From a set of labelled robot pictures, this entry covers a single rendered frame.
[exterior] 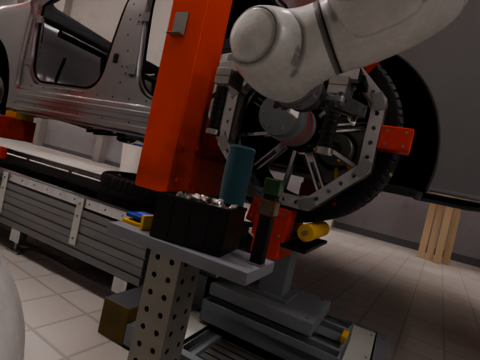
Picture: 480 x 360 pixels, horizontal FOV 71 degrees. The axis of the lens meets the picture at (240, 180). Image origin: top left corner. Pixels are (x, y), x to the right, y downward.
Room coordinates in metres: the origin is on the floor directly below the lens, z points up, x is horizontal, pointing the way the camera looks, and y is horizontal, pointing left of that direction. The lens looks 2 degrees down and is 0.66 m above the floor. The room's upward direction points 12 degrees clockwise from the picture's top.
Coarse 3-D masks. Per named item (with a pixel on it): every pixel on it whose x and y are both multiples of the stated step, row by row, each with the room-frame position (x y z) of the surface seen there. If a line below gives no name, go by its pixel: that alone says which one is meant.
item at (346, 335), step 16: (208, 304) 1.21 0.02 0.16; (224, 304) 1.24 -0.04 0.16; (208, 320) 1.21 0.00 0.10; (224, 320) 1.18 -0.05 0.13; (240, 320) 1.15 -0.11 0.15; (256, 320) 1.18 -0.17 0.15; (336, 320) 1.27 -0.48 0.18; (240, 336) 1.15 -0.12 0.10; (256, 336) 1.12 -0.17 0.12; (272, 336) 1.10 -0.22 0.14; (288, 336) 1.08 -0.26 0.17; (304, 336) 1.10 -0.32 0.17; (320, 336) 1.10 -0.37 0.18; (336, 336) 1.20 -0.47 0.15; (272, 352) 1.09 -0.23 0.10; (288, 352) 1.07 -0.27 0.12; (304, 352) 1.05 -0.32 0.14; (320, 352) 1.03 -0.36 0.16; (336, 352) 1.06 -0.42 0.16
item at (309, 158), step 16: (256, 96) 1.30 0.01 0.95; (256, 112) 1.38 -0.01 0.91; (240, 128) 1.30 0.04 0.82; (256, 128) 1.43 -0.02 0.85; (320, 128) 1.22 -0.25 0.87; (240, 144) 1.29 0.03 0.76; (256, 144) 1.44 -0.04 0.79; (304, 144) 1.24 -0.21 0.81; (256, 160) 1.39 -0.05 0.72; (272, 160) 1.26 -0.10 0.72; (256, 176) 1.26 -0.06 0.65; (272, 176) 1.45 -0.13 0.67; (288, 176) 1.22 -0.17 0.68; (320, 176) 1.17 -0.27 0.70; (288, 192) 1.34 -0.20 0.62
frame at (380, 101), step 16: (368, 80) 1.03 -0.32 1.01; (240, 96) 1.25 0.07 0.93; (368, 96) 1.02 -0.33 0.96; (384, 96) 1.00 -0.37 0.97; (224, 112) 1.24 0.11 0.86; (240, 112) 1.26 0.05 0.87; (384, 112) 1.00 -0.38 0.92; (224, 128) 1.23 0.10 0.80; (368, 128) 1.01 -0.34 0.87; (224, 144) 1.22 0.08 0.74; (368, 144) 1.01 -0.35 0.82; (368, 160) 1.00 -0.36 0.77; (352, 176) 1.06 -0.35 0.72; (368, 176) 1.05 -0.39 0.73; (256, 192) 1.15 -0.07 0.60; (320, 192) 1.06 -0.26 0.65; (336, 192) 1.03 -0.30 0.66; (304, 208) 1.07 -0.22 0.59
